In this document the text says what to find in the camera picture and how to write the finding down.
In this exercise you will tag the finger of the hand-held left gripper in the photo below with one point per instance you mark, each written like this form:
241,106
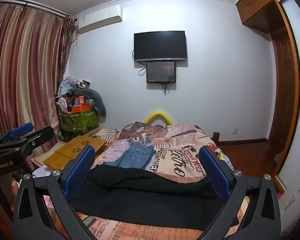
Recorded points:
21,130
42,133

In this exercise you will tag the printed blanket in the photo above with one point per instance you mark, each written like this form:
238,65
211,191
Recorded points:
175,152

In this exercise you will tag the wooden bed post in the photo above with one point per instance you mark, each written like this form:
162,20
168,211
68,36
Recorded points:
216,137

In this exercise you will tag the pile of clothes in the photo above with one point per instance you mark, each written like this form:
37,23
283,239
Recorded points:
67,85

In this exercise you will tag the large black wall television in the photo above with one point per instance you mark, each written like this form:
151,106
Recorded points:
160,46

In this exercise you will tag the grey long pillow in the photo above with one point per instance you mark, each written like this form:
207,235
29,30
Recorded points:
100,105

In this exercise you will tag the green patterned bag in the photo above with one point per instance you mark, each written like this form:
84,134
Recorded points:
77,123

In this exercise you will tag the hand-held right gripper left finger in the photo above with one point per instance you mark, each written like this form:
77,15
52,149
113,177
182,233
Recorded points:
80,170

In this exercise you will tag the light wooden bedside table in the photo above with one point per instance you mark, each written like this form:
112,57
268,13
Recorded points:
38,160

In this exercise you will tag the wooden overhead cabinet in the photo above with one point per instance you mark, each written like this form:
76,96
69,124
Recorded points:
255,7

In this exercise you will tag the white air conditioner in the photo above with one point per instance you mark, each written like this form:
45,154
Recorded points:
100,20

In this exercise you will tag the blue jeans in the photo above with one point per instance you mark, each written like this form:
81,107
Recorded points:
135,155

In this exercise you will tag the wooden door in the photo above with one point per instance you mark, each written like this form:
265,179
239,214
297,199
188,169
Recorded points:
285,92

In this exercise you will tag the small black wall monitor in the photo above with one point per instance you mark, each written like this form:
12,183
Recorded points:
161,72

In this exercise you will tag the red container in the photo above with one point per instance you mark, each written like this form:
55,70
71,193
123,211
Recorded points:
81,100

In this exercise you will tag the orange box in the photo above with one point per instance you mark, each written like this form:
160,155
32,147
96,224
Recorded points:
80,108

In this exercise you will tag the white cloth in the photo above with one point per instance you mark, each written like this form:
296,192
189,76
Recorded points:
41,172

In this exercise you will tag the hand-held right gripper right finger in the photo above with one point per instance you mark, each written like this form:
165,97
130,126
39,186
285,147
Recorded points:
212,170

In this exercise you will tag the striped pink curtain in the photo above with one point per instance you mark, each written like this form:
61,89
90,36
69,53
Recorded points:
22,67

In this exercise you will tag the black pants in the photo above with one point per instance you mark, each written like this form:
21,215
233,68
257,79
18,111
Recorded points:
145,195

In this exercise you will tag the wooden folding lap desk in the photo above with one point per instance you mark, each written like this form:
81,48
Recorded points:
65,155

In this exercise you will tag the curtain rail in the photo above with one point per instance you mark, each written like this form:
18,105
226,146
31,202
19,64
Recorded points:
32,5

